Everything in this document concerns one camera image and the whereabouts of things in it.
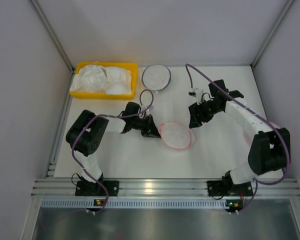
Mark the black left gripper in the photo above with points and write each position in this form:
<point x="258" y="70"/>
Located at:
<point x="148" y="126"/>

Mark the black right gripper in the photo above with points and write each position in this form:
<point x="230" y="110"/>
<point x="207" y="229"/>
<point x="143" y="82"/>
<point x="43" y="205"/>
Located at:
<point x="201" y="111"/>

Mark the pink-trimmed mesh laundry bag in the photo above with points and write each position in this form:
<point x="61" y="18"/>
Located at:
<point x="175" y="135"/>

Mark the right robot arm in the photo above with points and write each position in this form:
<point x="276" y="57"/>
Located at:
<point x="270" y="146"/>

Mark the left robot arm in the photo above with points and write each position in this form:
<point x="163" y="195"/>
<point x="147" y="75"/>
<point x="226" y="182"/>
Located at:
<point x="86" y="133"/>

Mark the blue-trimmed mesh laundry bag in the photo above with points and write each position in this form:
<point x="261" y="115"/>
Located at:
<point x="156" y="77"/>

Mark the pink-trimmed laundry bag at right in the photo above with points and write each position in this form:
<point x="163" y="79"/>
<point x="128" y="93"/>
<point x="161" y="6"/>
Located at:
<point x="247" y="138"/>

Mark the yellow plastic bin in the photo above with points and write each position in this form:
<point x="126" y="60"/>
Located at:
<point x="132" y="66"/>

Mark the white bras in bin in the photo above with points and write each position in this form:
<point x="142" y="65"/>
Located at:
<point x="91" y="79"/>

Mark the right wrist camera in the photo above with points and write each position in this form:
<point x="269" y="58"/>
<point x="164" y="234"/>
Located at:
<point x="196" y="92"/>

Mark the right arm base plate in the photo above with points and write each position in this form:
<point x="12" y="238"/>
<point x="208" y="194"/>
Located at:
<point x="218" y="188"/>

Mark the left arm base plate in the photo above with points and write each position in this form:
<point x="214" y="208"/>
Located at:
<point x="86" y="188"/>

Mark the aluminium frame rail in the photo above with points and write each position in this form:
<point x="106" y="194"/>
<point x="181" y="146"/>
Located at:
<point x="160" y="188"/>

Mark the slotted cable duct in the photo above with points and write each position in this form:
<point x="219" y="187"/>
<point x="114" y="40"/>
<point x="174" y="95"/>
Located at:
<point x="141" y="203"/>

